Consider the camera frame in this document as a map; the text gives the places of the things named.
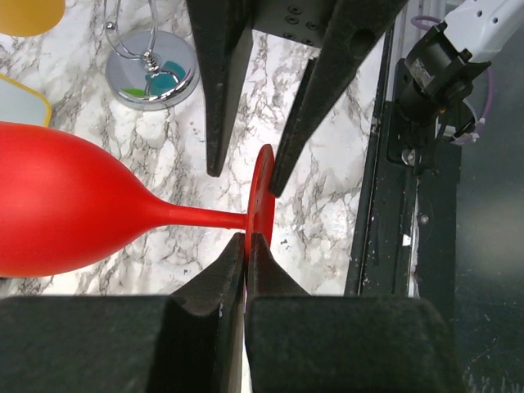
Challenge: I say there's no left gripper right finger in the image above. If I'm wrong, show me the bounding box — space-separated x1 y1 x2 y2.
245 234 466 392

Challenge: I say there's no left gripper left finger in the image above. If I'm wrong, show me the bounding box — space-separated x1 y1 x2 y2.
1 233 245 392

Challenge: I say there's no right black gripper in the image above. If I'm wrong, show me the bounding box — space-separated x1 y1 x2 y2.
187 0 406 197

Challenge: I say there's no red wine glass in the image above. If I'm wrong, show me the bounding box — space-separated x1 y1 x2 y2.
1 122 275 278

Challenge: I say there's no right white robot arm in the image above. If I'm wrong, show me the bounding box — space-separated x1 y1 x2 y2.
187 1 523 196

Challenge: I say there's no chrome wine glass rack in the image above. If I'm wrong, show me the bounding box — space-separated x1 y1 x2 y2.
103 1 200 111

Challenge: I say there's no yellow wine glass left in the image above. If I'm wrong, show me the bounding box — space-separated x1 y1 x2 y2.
1 0 66 37

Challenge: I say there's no yellow framed whiteboard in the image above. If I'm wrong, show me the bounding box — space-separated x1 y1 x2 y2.
0 75 52 127

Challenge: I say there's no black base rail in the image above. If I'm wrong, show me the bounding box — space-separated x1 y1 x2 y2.
345 29 461 301

